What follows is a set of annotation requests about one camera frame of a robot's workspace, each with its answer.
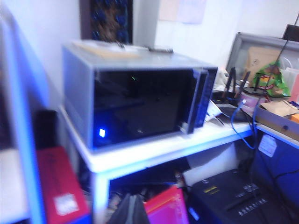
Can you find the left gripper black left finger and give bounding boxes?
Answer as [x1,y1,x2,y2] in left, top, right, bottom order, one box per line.
[108,193,134,224]

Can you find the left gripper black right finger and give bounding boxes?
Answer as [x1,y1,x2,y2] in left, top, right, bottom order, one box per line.
[133,194,150,224]

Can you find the black glass microwave door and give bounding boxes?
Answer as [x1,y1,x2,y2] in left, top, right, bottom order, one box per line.
[93,67,209,149]

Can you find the pink box with gold pattern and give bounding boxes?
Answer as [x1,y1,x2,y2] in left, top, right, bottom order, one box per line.
[143,185,190,224]

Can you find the red blue cardboard box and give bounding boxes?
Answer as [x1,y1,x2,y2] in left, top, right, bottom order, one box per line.
[36,146,92,224]

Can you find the black box with yellow label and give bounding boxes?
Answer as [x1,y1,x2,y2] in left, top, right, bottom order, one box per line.
[187,168,292,224]

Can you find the black silver microwave oven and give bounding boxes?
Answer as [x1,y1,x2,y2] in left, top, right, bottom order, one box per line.
[62,42,219,153]

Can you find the open brown cardboard box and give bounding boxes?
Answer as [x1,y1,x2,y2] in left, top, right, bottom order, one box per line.
[255,99,299,139]

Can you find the dark box of blue-wrapped candies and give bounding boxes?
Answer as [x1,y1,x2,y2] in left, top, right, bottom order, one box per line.
[79,0,134,45]

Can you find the white table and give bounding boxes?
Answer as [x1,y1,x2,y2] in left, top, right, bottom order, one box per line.
[59,104,258,224]

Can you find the white paper sheet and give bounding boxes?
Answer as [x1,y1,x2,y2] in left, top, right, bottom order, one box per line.
[181,141,239,188]

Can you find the black router with antennas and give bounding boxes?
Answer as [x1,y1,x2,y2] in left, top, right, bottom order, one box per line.
[211,67,254,123]

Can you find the blue panel with white label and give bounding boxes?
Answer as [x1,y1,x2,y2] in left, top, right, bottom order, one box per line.
[253,125,299,212]

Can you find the purple disc spindle black lid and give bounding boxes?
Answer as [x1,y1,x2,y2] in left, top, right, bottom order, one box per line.
[240,87,270,111]

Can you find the brown paper envelope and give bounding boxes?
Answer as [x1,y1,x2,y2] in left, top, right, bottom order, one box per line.
[72,42,141,59]

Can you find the pens in clear bag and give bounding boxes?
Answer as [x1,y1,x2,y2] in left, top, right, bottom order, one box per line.
[148,46,174,54]

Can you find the green chips bag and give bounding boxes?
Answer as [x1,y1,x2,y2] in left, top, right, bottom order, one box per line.
[253,60,292,98]

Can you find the brown paper bag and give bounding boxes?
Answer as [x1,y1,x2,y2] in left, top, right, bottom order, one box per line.
[246,46,285,83]

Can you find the white shopping bag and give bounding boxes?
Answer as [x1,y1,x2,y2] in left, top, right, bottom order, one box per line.
[279,57,299,101]

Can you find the pink paper notice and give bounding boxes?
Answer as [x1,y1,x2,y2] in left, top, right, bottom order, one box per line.
[158,0,180,23]

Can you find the handwritten lavender paper notice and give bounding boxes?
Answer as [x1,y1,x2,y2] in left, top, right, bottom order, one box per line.
[177,0,208,25]

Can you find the blue ethernet cable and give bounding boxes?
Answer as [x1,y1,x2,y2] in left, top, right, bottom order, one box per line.
[230,99,258,150]

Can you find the thin black vertical cable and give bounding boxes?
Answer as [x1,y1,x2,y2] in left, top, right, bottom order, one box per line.
[253,39,291,122]

